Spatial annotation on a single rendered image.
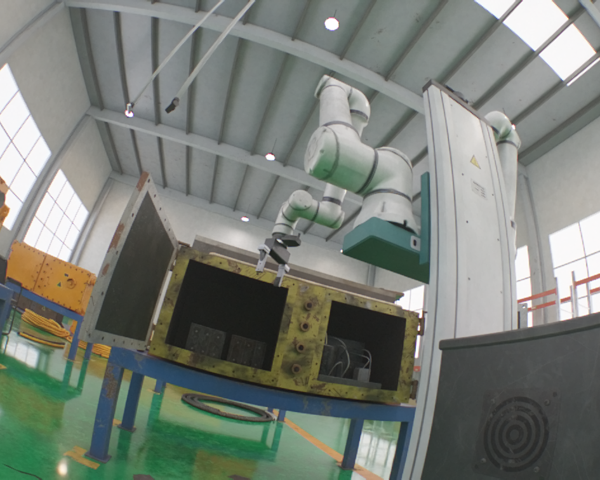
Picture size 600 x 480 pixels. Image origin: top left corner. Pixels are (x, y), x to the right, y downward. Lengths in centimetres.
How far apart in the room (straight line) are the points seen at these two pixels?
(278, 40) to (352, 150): 845
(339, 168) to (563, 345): 68
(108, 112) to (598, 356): 1551
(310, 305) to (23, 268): 432
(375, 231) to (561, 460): 62
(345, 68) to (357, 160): 841
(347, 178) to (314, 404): 121
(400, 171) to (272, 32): 876
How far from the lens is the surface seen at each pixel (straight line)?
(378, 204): 85
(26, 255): 513
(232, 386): 160
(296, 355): 162
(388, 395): 188
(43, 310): 835
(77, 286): 463
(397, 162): 95
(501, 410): 47
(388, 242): 79
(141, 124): 1448
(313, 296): 168
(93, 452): 180
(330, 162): 85
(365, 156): 88
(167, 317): 158
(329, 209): 124
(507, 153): 159
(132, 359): 163
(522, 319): 179
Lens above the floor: 75
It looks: 24 degrees up
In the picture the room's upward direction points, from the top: 12 degrees clockwise
